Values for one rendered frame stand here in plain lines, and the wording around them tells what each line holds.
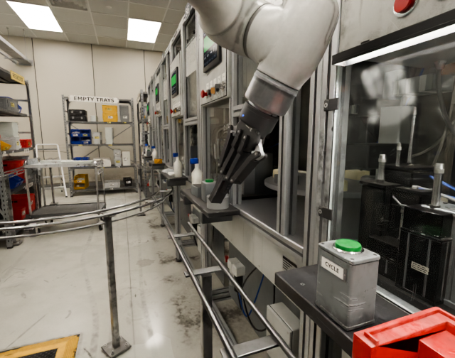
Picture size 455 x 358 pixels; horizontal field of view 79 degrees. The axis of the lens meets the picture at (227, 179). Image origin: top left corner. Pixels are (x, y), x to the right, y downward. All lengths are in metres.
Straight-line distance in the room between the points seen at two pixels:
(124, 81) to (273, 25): 7.02
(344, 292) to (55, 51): 7.53
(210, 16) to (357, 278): 0.50
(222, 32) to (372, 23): 0.27
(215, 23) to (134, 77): 6.97
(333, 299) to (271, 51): 0.43
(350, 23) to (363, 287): 0.49
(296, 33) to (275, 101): 0.11
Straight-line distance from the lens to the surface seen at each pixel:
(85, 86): 7.49
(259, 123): 0.54
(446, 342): 0.49
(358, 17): 0.66
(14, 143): 4.27
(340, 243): 0.50
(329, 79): 0.70
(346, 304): 0.50
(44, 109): 7.55
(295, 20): 0.52
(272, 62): 0.52
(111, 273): 1.70
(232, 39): 0.58
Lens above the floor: 1.21
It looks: 9 degrees down
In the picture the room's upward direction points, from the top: straight up
